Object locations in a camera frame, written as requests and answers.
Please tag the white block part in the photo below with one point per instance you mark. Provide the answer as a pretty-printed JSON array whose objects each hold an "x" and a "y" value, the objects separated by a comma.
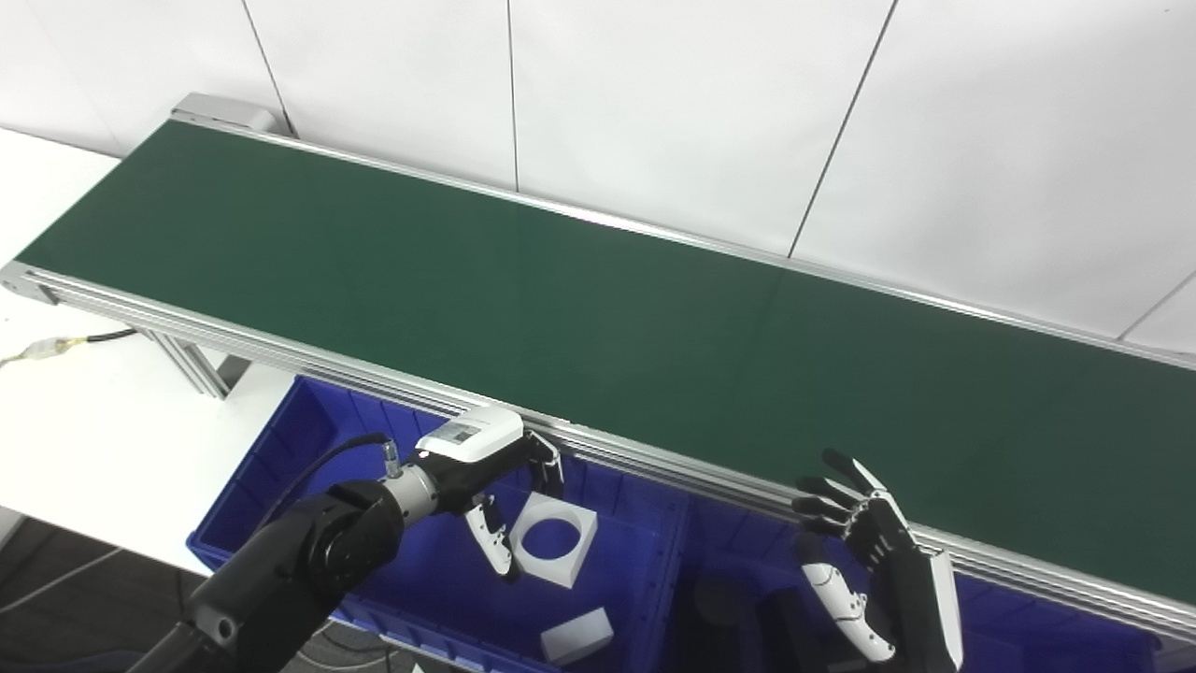
[{"x": 576, "y": 636}]

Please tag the aluminium conveyor leg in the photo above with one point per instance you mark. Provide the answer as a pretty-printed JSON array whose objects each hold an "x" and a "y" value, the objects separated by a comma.
[{"x": 192, "y": 365}]

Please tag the white square part round hole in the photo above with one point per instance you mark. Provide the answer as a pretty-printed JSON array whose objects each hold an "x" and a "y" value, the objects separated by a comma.
[{"x": 561, "y": 572}]

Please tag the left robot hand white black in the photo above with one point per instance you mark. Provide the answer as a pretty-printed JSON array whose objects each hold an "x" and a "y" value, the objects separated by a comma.
[{"x": 472, "y": 435}]

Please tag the green conveyor belt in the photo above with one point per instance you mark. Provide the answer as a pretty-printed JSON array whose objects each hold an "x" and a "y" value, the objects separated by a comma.
[
  {"x": 280, "y": 357},
  {"x": 561, "y": 308}
]

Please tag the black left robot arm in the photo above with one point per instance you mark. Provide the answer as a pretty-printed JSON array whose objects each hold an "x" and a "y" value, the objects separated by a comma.
[{"x": 299, "y": 561}]

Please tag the grey conveyor motor housing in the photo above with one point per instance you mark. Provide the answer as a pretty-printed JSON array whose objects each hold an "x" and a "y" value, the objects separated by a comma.
[{"x": 220, "y": 110}]

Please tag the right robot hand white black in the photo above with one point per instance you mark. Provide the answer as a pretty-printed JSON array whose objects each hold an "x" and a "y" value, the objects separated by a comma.
[{"x": 888, "y": 561}]

